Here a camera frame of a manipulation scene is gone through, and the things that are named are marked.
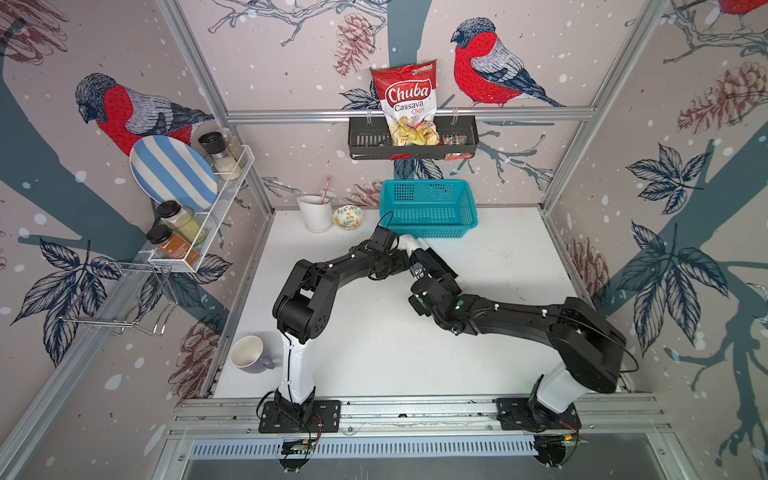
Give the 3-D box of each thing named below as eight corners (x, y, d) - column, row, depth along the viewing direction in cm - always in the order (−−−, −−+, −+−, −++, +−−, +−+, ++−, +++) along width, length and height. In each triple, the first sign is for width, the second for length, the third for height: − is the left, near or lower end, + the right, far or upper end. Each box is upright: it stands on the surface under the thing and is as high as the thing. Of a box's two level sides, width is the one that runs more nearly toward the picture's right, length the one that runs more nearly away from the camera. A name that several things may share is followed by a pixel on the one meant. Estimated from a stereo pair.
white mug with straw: (305, 235, 115) (295, 206, 103) (311, 211, 123) (302, 182, 111) (332, 235, 115) (324, 206, 103) (336, 211, 123) (329, 182, 111)
